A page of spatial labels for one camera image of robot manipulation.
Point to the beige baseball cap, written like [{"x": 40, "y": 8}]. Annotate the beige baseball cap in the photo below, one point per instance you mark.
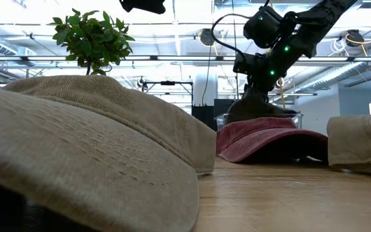
[
  {"x": 92, "y": 145},
  {"x": 359, "y": 141}
]

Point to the maroon baseball cap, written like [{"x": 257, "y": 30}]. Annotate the maroon baseball cap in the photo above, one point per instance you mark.
[{"x": 262, "y": 138}]

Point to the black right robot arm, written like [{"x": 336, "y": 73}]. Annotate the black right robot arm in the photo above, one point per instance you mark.
[{"x": 314, "y": 22}]

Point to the black metal stand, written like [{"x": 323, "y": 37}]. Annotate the black metal stand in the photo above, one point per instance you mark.
[{"x": 167, "y": 83}]

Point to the green leafy plant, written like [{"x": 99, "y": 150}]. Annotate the green leafy plant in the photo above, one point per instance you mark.
[{"x": 92, "y": 38}]

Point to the blue-grey baseball cap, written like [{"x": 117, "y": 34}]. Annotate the blue-grey baseball cap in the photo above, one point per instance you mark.
[{"x": 256, "y": 109}]

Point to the clear plastic bin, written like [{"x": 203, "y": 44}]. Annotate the clear plastic bin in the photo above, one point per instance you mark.
[{"x": 220, "y": 121}]

